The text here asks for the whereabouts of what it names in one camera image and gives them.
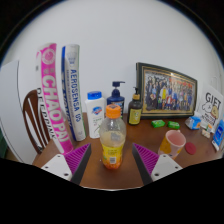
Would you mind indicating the dark blue pump bottle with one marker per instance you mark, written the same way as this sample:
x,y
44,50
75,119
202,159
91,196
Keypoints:
x,y
116,98

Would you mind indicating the framed group photo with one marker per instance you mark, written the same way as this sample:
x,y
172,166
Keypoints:
x,y
166,91

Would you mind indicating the white bottle with blue cap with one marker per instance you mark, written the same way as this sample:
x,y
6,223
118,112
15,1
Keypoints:
x,y
94,115

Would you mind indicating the brown wooden chair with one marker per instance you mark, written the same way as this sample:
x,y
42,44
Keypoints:
x,y
31,116

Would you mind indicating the flat round red coaster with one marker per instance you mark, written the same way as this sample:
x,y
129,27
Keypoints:
x,y
190,148

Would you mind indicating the colourful speckled snack packet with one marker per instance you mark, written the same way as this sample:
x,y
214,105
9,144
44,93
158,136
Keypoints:
x,y
206,133

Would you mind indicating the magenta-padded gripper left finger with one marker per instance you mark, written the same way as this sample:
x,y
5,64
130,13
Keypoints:
x,y
77,158

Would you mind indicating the small yellow and white card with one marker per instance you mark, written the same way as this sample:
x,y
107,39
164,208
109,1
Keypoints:
x,y
209,127

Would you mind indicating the white paper gift bag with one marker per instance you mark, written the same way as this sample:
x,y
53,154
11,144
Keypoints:
x,y
211,105

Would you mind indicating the pink shuttlecock tube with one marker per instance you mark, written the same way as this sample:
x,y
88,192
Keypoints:
x,y
53,96

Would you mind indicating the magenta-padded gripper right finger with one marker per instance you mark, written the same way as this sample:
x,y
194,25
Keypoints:
x,y
146,158

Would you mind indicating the pink mug with orange prints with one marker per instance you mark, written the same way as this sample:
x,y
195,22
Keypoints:
x,y
170,146

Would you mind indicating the white and blue shuttlecock tube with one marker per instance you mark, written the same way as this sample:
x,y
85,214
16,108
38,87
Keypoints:
x,y
75,96

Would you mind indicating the blue detergent bottle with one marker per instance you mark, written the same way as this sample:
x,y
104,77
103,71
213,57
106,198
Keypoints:
x,y
218,135

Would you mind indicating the small green packet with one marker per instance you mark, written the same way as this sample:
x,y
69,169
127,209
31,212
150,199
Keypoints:
x,y
173,125
158,123

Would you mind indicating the orange juice plastic bottle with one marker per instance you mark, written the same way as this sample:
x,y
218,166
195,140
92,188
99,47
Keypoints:
x,y
112,140

